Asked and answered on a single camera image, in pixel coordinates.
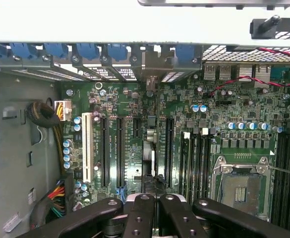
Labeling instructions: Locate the black long expansion slot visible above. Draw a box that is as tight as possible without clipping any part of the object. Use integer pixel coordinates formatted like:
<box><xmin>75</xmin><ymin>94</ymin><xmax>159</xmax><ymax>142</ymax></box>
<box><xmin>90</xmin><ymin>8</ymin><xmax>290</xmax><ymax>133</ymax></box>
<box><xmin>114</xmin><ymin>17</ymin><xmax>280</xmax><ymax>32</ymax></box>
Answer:
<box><xmin>165</xmin><ymin>118</ymin><xmax>175</xmax><ymax>189</ymax></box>
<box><xmin>100</xmin><ymin>116</ymin><xmax>111</xmax><ymax>188</ymax></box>

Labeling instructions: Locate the CPU socket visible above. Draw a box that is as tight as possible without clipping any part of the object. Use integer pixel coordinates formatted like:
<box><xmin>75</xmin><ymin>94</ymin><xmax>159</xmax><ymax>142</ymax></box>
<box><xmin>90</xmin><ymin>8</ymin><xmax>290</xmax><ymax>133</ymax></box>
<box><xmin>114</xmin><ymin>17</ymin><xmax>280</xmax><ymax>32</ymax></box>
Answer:
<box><xmin>211</xmin><ymin>155</ymin><xmax>276</xmax><ymax>223</ymax></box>

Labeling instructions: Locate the black expansion slot blue latch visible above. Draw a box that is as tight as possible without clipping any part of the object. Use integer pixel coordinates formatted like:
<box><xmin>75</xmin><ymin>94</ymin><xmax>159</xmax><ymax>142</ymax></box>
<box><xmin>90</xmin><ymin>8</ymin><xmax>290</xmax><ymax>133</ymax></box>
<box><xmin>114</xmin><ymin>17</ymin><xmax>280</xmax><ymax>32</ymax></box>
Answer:
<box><xmin>116</xmin><ymin>117</ymin><xmax>126</xmax><ymax>199</ymax></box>

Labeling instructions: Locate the white expansion slot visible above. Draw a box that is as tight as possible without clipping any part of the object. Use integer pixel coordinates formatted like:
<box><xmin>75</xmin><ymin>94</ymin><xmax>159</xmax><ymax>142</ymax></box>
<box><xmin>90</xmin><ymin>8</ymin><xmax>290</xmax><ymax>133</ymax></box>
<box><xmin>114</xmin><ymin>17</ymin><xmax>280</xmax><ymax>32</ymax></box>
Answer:
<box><xmin>81</xmin><ymin>112</ymin><xmax>94</xmax><ymax>183</ymax></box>

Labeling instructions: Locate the short black expansion slot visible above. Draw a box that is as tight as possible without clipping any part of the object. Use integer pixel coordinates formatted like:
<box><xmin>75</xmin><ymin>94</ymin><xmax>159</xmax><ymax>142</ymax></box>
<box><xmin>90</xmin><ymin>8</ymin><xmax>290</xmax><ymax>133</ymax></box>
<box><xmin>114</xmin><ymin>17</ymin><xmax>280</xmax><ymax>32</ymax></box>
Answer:
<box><xmin>132</xmin><ymin>118</ymin><xmax>142</xmax><ymax>139</ymax></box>

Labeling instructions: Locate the green motherboard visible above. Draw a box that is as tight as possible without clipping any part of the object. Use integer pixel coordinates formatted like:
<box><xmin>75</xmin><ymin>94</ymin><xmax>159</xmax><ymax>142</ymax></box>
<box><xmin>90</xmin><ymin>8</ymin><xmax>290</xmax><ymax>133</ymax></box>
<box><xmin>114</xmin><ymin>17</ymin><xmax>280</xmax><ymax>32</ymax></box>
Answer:
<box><xmin>59</xmin><ymin>79</ymin><xmax>290</xmax><ymax>238</ymax></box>

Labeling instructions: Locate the metal locking lever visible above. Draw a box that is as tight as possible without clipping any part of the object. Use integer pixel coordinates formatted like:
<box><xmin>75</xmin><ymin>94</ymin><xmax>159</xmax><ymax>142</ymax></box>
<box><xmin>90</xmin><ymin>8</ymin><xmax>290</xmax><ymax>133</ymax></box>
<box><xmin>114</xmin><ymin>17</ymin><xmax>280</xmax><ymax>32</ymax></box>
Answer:
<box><xmin>268</xmin><ymin>165</ymin><xmax>290</xmax><ymax>177</ymax></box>

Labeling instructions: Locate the white power connector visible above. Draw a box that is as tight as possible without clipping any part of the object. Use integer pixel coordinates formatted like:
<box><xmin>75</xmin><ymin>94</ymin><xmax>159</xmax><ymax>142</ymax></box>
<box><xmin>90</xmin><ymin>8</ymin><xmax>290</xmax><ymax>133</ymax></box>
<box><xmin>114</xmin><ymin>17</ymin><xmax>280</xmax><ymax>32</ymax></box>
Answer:
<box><xmin>53</xmin><ymin>99</ymin><xmax>72</xmax><ymax>121</ymax></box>

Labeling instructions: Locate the metal USB port block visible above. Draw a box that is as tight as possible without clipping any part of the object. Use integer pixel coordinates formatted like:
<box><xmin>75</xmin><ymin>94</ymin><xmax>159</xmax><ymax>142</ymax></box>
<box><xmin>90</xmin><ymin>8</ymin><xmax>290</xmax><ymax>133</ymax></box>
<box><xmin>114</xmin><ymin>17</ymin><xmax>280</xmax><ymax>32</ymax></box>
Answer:
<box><xmin>203</xmin><ymin>63</ymin><xmax>217</xmax><ymax>80</ymax></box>
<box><xmin>218</xmin><ymin>63</ymin><xmax>232</xmax><ymax>80</ymax></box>

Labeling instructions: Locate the gray power supply unit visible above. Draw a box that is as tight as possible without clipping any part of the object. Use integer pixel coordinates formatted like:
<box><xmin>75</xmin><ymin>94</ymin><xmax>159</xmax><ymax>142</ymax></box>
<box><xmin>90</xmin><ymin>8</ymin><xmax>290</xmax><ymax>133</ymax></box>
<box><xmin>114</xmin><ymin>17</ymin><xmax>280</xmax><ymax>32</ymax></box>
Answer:
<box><xmin>0</xmin><ymin>65</ymin><xmax>61</xmax><ymax>238</ymax></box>

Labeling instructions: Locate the metal network port block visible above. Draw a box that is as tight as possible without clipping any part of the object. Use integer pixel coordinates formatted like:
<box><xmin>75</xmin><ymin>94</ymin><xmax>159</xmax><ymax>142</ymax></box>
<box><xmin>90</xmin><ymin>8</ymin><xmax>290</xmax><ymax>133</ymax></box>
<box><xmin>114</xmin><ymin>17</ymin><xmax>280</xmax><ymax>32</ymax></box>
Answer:
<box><xmin>238</xmin><ymin>63</ymin><xmax>255</xmax><ymax>82</ymax></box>

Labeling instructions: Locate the metal rear port block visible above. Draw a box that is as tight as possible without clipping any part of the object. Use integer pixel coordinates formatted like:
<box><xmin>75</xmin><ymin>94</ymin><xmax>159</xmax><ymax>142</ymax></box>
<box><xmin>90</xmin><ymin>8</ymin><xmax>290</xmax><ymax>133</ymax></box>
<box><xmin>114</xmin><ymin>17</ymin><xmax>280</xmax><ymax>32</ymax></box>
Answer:
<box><xmin>255</xmin><ymin>63</ymin><xmax>271</xmax><ymax>88</ymax></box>

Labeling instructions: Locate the black open PC case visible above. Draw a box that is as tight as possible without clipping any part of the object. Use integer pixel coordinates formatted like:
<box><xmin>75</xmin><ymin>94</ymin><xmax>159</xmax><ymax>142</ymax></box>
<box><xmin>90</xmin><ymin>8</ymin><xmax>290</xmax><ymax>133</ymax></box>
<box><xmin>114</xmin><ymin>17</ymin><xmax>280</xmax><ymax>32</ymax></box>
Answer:
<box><xmin>0</xmin><ymin>41</ymin><xmax>290</xmax><ymax>238</ymax></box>

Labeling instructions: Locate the teal port connector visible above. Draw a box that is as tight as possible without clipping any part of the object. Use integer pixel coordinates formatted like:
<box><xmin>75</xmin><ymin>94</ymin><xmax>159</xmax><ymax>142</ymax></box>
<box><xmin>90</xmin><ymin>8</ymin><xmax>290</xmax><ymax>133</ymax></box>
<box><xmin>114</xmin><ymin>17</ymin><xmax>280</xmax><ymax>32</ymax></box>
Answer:
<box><xmin>270</xmin><ymin>66</ymin><xmax>290</xmax><ymax>81</ymax></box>

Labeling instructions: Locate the coloured power wire bundle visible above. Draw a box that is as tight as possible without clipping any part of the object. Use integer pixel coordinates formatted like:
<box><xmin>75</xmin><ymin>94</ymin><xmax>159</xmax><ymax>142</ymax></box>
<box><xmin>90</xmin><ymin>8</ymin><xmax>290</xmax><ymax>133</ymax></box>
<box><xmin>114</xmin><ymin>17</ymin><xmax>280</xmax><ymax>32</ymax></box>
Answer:
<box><xmin>47</xmin><ymin>180</ymin><xmax>66</xmax><ymax>218</ymax></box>

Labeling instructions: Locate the black braided cable bundle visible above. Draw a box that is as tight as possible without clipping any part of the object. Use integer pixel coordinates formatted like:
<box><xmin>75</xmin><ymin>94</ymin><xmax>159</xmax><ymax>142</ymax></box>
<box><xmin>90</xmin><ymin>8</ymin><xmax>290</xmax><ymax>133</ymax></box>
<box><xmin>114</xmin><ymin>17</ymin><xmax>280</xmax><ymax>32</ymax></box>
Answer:
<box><xmin>26</xmin><ymin>101</ymin><xmax>66</xmax><ymax>176</ymax></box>

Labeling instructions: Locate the red and black twisted wire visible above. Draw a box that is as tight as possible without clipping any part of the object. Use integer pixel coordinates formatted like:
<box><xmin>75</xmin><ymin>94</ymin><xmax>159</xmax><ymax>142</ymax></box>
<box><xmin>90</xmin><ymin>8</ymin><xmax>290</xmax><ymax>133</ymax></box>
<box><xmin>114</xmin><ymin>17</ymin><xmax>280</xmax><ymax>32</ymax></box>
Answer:
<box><xmin>208</xmin><ymin>47</ymin><xmax>290</xmax><ymax>97</ymax></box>

